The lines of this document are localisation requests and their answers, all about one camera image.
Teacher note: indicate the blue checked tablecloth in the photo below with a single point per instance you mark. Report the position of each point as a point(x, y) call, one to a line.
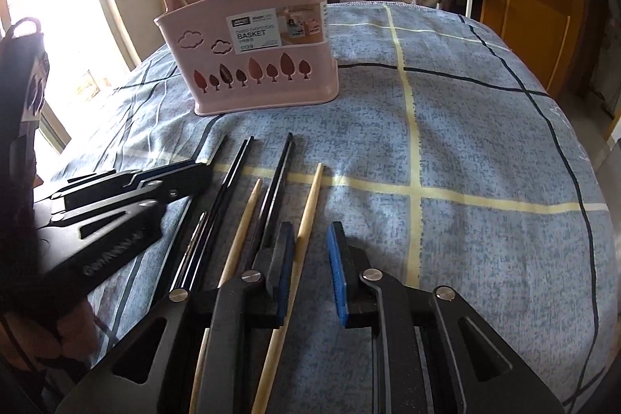
point(461, 142)

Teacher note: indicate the pink chopstick basket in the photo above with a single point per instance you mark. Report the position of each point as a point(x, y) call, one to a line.
point(218, 74)

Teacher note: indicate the black chopstick with metal tip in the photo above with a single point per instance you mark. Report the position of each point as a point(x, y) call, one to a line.
point(194, 244)

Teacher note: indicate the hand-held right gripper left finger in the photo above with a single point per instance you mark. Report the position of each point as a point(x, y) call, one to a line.
point(286, 271)

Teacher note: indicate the person's left hand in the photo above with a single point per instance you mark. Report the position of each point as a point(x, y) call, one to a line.
point(73, 336)

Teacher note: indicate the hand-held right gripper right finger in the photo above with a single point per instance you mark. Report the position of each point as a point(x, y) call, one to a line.
point(337, 278)

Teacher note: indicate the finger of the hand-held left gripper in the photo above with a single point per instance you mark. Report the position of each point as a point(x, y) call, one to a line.
point(111, 215)
point(145, 179)

